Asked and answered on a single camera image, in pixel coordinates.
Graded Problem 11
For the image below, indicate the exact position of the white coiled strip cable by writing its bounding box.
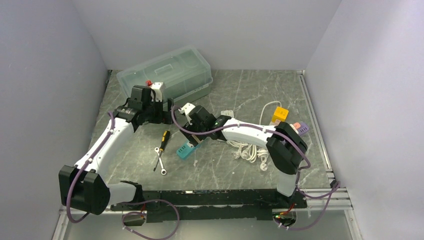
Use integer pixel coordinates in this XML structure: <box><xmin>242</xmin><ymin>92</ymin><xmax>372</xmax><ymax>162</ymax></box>
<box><xmin>246</xmin><ymin>100</ymin><xmax>282</xmax><ymax>172</ymax></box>

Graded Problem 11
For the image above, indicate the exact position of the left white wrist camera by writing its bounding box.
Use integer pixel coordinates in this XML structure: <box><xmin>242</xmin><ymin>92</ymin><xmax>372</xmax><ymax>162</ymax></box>
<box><xmin>145</xmin><ymin>80</ymin><xmax>166</xmax><ymax>102</ymax></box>

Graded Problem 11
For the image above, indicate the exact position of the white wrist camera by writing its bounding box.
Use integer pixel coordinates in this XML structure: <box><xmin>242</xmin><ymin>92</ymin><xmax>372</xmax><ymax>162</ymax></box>
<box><xmin>145</xmin><ymin>80</ymin><xmax>166</xmax><ymax>102</ymax></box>
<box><xmin>178</xmin><ymin>102</ymin><xmax>196</xmax><ymax>125</ymax></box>

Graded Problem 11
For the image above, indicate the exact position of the clear plastic storage box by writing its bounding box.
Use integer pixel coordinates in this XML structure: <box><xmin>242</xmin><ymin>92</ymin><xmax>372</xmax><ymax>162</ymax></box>
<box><xmin>116</xmin><ymin>45</ymin><xmax>213</xmax><ymax>107</ymax></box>

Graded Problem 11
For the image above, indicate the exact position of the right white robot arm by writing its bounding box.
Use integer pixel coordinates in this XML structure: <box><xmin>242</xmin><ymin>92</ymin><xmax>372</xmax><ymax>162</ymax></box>
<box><xmin>178</xmin><ymin>103</ymin><xmax>308</xmax><ymax>197</ymax></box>

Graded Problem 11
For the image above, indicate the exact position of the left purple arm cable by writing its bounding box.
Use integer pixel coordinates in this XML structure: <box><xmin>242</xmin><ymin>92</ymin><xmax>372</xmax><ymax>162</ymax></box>
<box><xmin>65</xmin><ymin>110</ymin><xmax>181</xmax><ymax>240</ymax></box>

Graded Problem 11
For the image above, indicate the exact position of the purple power strip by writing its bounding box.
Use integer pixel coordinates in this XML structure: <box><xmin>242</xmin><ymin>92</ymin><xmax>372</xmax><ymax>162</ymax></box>
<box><xmin>293</xmin><ymin>121</ymin><xmax>310</xmax><ymax>136</ymax></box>

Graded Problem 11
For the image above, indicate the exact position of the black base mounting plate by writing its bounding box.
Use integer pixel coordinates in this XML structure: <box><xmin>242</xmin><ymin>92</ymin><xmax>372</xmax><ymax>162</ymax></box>
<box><xmin>110</xmin><ymin>189</ymin><xmax>307</xmax><ymax>223</ymax></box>

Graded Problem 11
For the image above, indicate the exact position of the aluminium frame rail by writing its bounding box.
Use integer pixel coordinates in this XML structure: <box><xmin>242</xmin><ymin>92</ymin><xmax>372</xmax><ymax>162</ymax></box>
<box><xmin>58</xmin><ymin>81</ymin><xmax>351</xmax><ymax>232</ymax></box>

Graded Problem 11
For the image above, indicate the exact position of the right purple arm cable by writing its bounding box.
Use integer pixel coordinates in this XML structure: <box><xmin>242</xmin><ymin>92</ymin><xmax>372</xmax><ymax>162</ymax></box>
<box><xmin>170</xmin><ymin>105</ymin><xmax>342</xmax><ymax>232</ymax></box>

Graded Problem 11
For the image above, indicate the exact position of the beige cube plug adapter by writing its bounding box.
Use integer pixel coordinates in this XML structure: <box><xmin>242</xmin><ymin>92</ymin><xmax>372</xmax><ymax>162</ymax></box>
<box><xmin>189</xmin><ymin>138</ymin><xmax>202</xmax><ymax>148</ymax></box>

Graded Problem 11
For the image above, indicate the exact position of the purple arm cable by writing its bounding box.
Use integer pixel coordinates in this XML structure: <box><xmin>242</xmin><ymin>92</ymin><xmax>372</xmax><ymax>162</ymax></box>
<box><xmin>65</xmin><ymin>110</ymin><xmax>181</xmax><ymax>240</ymax></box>
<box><xmin>170</xmin><ymin>105</ymin><xmax>342</xmax><ymax>232</ymax></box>

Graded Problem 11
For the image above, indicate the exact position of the yellow cube socket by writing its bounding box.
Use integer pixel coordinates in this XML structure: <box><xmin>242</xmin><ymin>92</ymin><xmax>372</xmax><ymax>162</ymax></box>
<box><xmin>271</xmin><ymin>106</ymin><xmax>289</xmax><ymax>126</ymax></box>

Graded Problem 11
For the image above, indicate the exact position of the white plug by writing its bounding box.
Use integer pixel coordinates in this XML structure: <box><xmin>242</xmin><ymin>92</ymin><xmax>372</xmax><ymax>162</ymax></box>
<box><xmin>220</xmin><ymin>110</ymin><xmax>234</xmax><ymax>118</ymax></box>

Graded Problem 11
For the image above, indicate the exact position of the yellow black screwdriver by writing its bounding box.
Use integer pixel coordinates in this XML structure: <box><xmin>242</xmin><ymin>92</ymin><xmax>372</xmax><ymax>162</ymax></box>
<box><xmin>159</xmin><ymin>130</ymin><xmax>171</xmax><ymax>155</ymax></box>

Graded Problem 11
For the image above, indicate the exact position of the teal power strip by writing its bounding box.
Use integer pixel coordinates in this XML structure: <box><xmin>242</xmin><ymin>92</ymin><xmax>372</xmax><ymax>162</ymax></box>
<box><xmin>176</xmin><ymin>141</ymin><xmax>201</xmax><ymax>160</ymax></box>

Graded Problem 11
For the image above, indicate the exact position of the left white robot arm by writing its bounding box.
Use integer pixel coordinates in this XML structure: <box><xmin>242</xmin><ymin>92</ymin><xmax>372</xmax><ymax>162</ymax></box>
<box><xmin>58</xmin><ymin>82</ymin><xmax>173</xmax><ymax>215</ymax></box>

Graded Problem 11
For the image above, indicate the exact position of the silver combination wrench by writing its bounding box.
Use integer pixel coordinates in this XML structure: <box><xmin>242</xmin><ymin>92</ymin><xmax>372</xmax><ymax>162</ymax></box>
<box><xmin>153</xmin><ymin>147</ymin><xmax>167</xmax><ymax>176</ymax></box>

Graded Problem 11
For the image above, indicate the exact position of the white coiled power cable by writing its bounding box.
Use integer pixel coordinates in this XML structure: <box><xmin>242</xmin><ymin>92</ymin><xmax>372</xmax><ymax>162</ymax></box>
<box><xmin>225</xmin><ymin>139</ymin><xmax>256</xmax><ymax>162</ymax></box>

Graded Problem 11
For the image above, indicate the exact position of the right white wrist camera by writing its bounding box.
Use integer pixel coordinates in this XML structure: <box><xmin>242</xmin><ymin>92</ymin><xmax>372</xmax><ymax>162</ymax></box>
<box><xmin>178</xmin><ymin>102</ymin><xmax>196</xmax><ymax>125</ymax></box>

